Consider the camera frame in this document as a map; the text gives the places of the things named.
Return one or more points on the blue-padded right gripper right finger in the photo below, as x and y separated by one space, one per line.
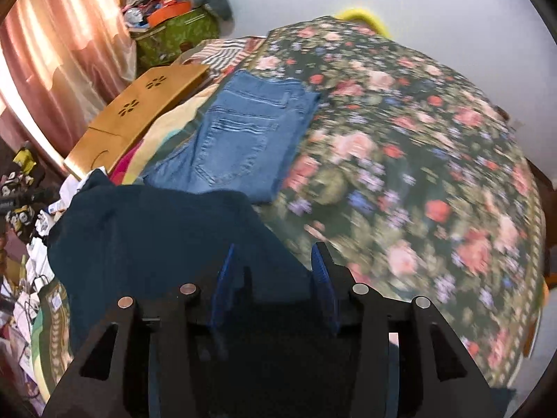
406 359

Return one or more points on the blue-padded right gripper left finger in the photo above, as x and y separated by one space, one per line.
140 342

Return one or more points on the dark teal fleece pants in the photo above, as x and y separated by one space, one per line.
272 355

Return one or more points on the pink orange curtain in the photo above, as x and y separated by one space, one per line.
62 62

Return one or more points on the green floral storage box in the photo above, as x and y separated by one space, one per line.
164 43

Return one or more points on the floral green bedspread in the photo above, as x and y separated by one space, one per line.
406 169

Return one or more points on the folded blue denim jeans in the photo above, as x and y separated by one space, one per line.
246 141

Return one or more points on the orange box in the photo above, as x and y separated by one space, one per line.
165 13

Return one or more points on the striped blanket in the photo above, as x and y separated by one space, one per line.
221 55

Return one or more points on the yellow curved pillow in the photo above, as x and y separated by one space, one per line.
366 17

